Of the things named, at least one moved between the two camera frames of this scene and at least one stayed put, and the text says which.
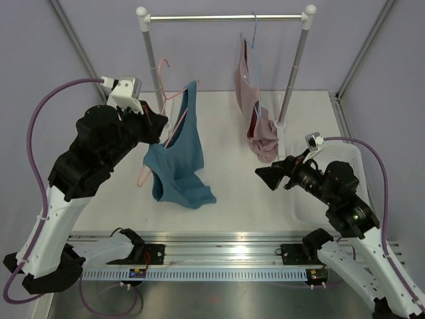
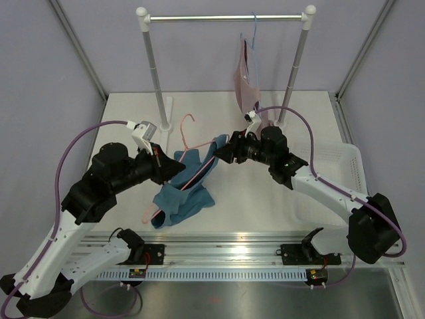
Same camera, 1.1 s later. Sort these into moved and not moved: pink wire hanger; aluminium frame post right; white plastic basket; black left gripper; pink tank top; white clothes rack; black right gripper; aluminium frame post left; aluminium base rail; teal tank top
Moved: pink wire hanger; teal tank top; black left gripper; black right gripper
Not moved: pink tank top; aluminium frame post right; white clothes rack; aluminium base rail; aluminium frame post left; white plastic basket
